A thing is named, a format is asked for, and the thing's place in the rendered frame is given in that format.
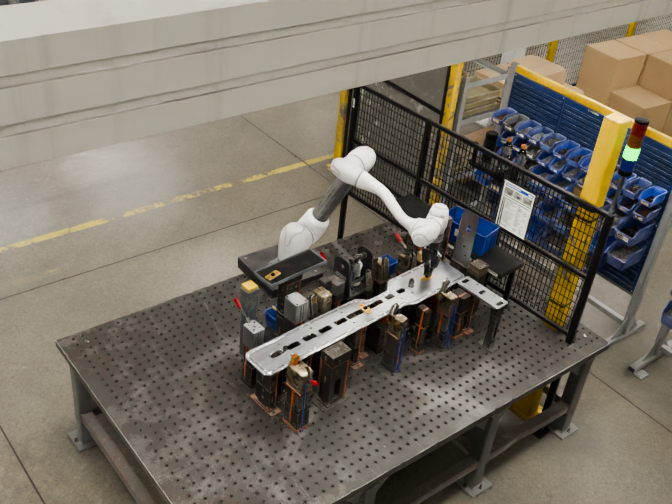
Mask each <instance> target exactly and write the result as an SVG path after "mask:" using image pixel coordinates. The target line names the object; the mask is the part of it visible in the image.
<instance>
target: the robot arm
mask: <svg viewBox="0 0 672 504"><path fill-rule="evenodd" d="M375 161H376V154H375V152H374V151H373V149H371V148H369V147H368V146H360V147H357V148H356V149H354V150H353V151H351V152H350V153H349V154H348V155H347V156H346V157H344V158H336V159H334V160H333V161H332V163H331V166H330V169H331V171H332V173H333V174H334V175H335V176H336V177H337V178H336V179H335V181H334V182H333V183H332V185H331V186H330V188H329V189H328V190H327V192H326V193H325V194H324V196H323V197H322V199H321V200H320V201H319V203H318V204H317V205H316V207H315V208H310V209H309V210H308V211H307V212H306V213H305V214H304V215H303V216H302V217H301V218H300V220H299V221H298V222H292V223H289V224H287V225H286V226H285V227H284V228H283V230H282V232H281V234H280V239H279V245H278V258H276V259H274V260H271V261H270V262H269V264H270V265H271V264H273V263H275V262H278V261H280V260H282V259H285V258H287V257H290V256H292V255H294V254H297V253H299V252H301V251H304V250H306V249H308V248H309V247H310V246H311V245H312V244H314V243H315V242H316V241H317V240H318V239H319V238H321V236H322V235H323V234H324V233H325V232H326V230H327V227H328V225H329V217H330V215H331V214H332V213H333V211H334V210H335V209H336V207H337V206H338V205H339V203H340V202H341V201H342V199H343V198H344V197H345V195H346V194H347V193H348V191H349V190H350V189H351V187H352V186H354V187H356V188H359V189H363V190H366V191H369V192H371V193H374V194H376V195H377V196H378V197H380V198H381V200H382V201H383V202H384V203H385V205H386V206H387V208H388V209H389V211H390V212H391V213H392V215H393V216H394V218H395V219H396V220H397V221H398V222H399V223H400V224H401V225H402V226H403V227H405V228H406V229H407V230H408V231H409V235H410V236H411V238H412V241H413V243H414V244H415V245H416V246H418V247H422V262H424V274H423V275H426V274H427V278H429V277H431V276H432V272H433V270H434V269H435V268H437V267H438V264H439V261H440V258H441V257H442V256H443V255H442V254H440V253H439V248H440V245H441V242H442V240H443V236H444V231H445V229H446V227H447V224H448V218H449V211H448V207H447V206H446V205H445V204H442V203H435V204H434V205H433V206H432V207H431V209H430V211H429V213H428V215H427V217H426V219H422V218H417V219H413V218H410V217H408V216H407V215H406V214H405V213H404V212H403V210H402V209H401V207H400V206H399V204H398V203H397V201H396V200H395V198H394V197H393V195H392V194H391V192H390V191H389V190H388V189H387V188H386V187H385V186H384V185H383V184H381V183H380V182H379V181H377V180H376V179H375V178H373V177H372V176H371V175H370V174H368V172H369V170H370V169H371V168H372V167H373V165H374V164H375ZM436 255H437V257H436ZM430 256H431V264H430V263H429V260H430ZM435 259H436V260H435ZM429 265H430V267H429Z"/></svg>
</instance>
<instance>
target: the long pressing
mask: <svg viewBox="0 0 672 504"><path fill-rule="evenodd" d="M423 274H424V263H423V264H421V265H419V266H417V267H415V268H413V269H411V270H409V271H407V272H405V273H403V274H401V275H399V276H396V277H394V278H392V279H390V280H388V281H387V285H386V288H387V290H386V291H385V292H384V293H382V294H380V295H378V296H376V297H374V298H372V299H369V300H364V299H353V300H351V301H349V302H347V303H345V304H343V305H341V306H339V307H337V308H335V309H333V310H331V311H329V312H327V313H325V314H323V315H320V316H318V317H316V318H314V319H312V320H310V321H308V322H306V323H304V324H302V325H300V326H298V327H296V328H294V329H292V330H290V331H288V332H286V333H284V334H282V335H280V336H278V337H276V338H274V339H272V340H270V341H268V342H265V343H263V344H261V345H259V346H257V347H255V348H253V349H251V350H249V351H248V352H247V353H246V360H247V361H248V362H249V363H250V364H252V365H253V366H254V367H255V368H256V369H257V370H258V371H259V372H260V373H261V374H263V375H265V376H272V375H274V374H276V373H278V372H280V371H282V370H284V369H286V368H288V364H289V363H290V360H291V356H292V355H293V354H295V353H298V354H299V356H300V359H301V360H303V359H305V358H307V357H309V356H311V355H312V354H314V353H316V352H318V351H320V350H322V349H324V348H326V347H328V346H330V345H332V344H333V343H335V342H337V341H339V340H341V339H343V338H345V337H347V336H349V335H351V334H353V333H354V332H356V331H358V330H360V329H362V328H364V327H366V326H368V325H370V324H372V323H374V322H375V321H377V320H379V319H381V318H383V317H385V316H387V315H388V314H389V311H390V309H391V306H392V305H393V304H394V303H395V302H397V303H398V304H399V305H400V306H399V309H400V308H402V307H404V306H409V305H415V304H418V303H420V302H422V301H424V300H426V299H428V298H430V297H432V296H433V295H435V294H437V293H438V292H439V290H440V288H441V285H442V282H443V281H444V280H445V279H446V278H448V279H449V280H450V284H449V286H448V288H449V287H450V286H452V285H454V284H456V283H457V281H459V280H461V279H463V278H465V276H464V274H463V273H461V272H460V271H458V270H457V269H455V268H454V267H452V266H450V265H449V264H447V263H446V262H444V261H443V260H441V259H440V261H439V264H438V267H437V268H435V269H434V270H433V272H432V274H433V275H434V277H432V278H430V279H428V280H426V281H423V280H421V279H420V277H422V276H424V275H423ZM410 278H413V279H414V280H415V283H414V287H413V288H410V287H408V283H409V280H410ZM400 289H404V290H405V292H403V293H401V294H399V293H397V292H396V291H398V290H400ZM412 292H413V293H412ZM390 294H391V295H393V296H394V297H393V298H391V299H389V300H387V299H385V298H384V297H386V296H388V295H390ZM400 298H402V299H400ZM378 300H381V301H382V302H383V303H381V304H379V305H377V306H376V307H374V308H372V309H371V310H372V311H373V312H372V313H370V314H367V313H366V312H364V313H362V314H360V315H358V316H356V317H354V318H352V319H349V318H347V316H348V315H350V314H352V313H354V312H356V311H358V310H362V309H360V308H359V307H358V305H359V304H361V303H363V304H365V305H366V306H368V305H370V304H372V303H374V302H376V301H378ZM362 311H363V310H362ZM342 318H345V319H346V320H347V321H346V322H344V323H342V324H340V325H335V324H334V322H336V321H338V320H340V319H342ZM353 322H355V323H353ZM326 326H330V327H331V328H332V329H330V330H328V331H326V332H324V333H320V332H319V330H321V329H323V328H325V327H326ZM310 328H312V329H310ZM311 334H315V335H316V337H315V338H313V339H311V340H309V341H304V340H303V338H305V337H307V336H309V335H311ZM295 342H298V343H300V345H299V346H297V347H295V348H293V349H291V350H289V349H288V350H287V351H285V352H284V351H283V350H282V349H283V346H284V345H286V346H289V345H291V344H293V343H295ZM278 344H279V345H278ZM279 350H281V351H282V352H284V353H283V354H281V355H279V356H277V357H275V358H271V357H270V356H269V355H271V354H273V353H275V352H277V351H279Z"/></svg>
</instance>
